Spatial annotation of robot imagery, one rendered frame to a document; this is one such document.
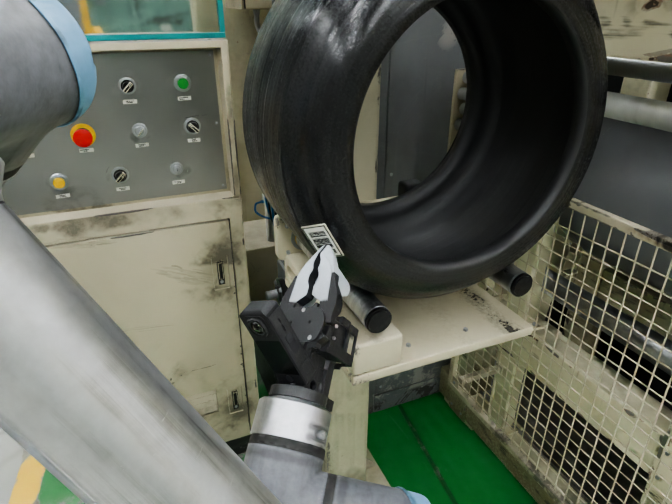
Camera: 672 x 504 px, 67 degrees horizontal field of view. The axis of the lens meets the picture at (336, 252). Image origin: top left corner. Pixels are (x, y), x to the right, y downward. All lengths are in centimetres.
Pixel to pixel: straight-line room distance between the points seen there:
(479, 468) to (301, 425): 127
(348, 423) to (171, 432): 114
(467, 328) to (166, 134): 82
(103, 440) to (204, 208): 101
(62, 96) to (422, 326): 71
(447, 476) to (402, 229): 97
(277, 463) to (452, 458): 128
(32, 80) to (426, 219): 80
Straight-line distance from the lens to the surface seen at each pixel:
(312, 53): 64
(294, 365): 60
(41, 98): 43
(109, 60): 127
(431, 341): 92
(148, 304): 140
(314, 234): 69
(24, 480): 199
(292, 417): 59
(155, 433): 35
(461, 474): 179
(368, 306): 79
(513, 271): 94
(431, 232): 105
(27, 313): 33
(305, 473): 60
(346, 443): 152
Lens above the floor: 134
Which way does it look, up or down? 26 degrees down
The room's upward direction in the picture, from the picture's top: straight up
